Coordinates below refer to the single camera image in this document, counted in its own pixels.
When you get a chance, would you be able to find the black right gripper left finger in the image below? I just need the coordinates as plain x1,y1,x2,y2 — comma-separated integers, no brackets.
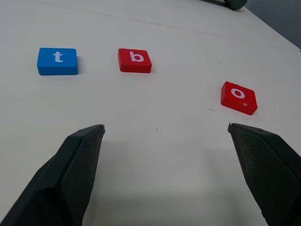
0,124,106,226

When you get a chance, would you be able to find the red letter tile o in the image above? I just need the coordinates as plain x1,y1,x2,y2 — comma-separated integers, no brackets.
220,81,258,116

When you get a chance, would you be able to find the dark grey remote controller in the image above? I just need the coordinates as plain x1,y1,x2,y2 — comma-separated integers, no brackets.
202,0,248,10

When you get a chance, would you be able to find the blue letter t block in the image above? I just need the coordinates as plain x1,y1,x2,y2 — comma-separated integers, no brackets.
37,48,79,76

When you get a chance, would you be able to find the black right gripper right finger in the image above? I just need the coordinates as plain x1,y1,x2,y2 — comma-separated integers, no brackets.
228,122,301,226

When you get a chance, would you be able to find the red letter tile b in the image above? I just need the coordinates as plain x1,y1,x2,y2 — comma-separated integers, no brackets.
118,48,153,73

